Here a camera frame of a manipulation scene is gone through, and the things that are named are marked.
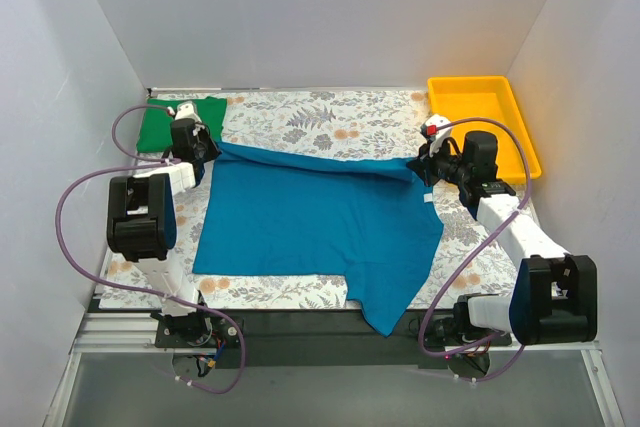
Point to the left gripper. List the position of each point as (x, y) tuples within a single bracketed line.
[(208, 148)]

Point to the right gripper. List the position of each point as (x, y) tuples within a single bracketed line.
[(426, 170)]

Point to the yellow plastic tray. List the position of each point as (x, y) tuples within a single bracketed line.
[(492, 99)]

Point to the blue t shirt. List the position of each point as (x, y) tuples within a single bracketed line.
[(280, 214)]

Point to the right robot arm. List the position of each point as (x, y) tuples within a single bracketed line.
[(554, 299)]

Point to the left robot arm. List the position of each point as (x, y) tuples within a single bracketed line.
[(142, 227)]

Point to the folded green t shirt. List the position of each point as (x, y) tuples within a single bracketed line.
[(155, 134)]

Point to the floral table cloth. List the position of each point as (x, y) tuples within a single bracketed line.
[(342, 125)]

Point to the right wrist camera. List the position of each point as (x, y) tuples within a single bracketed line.
[(436, 129)]

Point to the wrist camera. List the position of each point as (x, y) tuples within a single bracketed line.
[(436, 129), (187, 110)]

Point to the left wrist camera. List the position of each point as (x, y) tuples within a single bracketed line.
[(187, 110)]

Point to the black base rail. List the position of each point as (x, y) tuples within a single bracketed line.
[(305, 338)]

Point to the aluminium frame rail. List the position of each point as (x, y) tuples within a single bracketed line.
[(115, 376)]

